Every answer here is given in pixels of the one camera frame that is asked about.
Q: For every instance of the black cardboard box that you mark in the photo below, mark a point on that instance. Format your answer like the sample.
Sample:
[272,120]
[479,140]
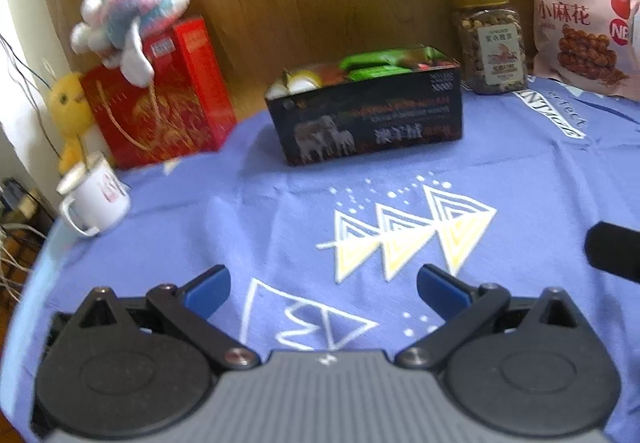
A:
[380,123]

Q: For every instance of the pink snack bag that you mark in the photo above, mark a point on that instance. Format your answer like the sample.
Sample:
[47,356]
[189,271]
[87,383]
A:
[575,23]

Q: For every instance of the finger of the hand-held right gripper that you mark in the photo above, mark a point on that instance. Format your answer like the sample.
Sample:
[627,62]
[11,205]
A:
[615,253]

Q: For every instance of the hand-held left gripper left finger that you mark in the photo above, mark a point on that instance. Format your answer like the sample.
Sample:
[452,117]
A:
[207,290]

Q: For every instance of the clear jar of nuts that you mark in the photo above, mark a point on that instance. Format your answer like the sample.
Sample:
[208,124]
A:
[492,53]

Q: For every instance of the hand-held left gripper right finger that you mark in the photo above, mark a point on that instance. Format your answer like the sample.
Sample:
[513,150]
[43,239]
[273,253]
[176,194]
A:
[440,288]

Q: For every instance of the yellow chick plush toy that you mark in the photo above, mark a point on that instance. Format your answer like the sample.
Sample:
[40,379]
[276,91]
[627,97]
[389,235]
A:
[70,103]

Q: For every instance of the white and yellow snack packet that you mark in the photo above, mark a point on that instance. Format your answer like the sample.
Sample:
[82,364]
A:
[300,82]

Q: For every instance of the blue printed tablecloth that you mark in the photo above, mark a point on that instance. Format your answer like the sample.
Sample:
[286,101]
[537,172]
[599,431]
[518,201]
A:
[250,223]

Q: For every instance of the white enamel mug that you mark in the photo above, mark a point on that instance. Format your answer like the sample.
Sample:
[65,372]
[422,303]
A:
[100,203]

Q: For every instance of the green snack packet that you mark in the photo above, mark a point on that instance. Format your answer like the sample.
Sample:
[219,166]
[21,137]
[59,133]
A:
[375,72]
[372,58]

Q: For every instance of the red gift box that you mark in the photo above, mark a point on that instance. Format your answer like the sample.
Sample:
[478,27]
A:
[190,113]

